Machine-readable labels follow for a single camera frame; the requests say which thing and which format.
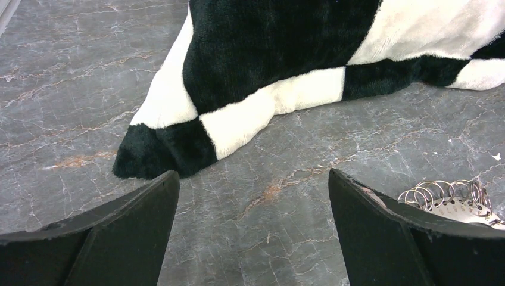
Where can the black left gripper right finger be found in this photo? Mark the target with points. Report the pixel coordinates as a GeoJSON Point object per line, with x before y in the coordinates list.
{"type": "Point", "coordinates": [386, 242]}

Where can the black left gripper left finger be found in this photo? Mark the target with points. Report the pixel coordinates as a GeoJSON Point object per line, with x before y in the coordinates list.
{"type": "Point", "coordinates": [122, 242]}

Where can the metal key organizer red handle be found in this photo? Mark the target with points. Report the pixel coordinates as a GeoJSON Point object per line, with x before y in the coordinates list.
{"type": "Point", "coordinates": [463, 200]}

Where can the black white checkered pillow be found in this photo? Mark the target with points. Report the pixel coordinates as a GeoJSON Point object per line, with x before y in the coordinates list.
{"type": "Point", "coordinates": [236, 64]}

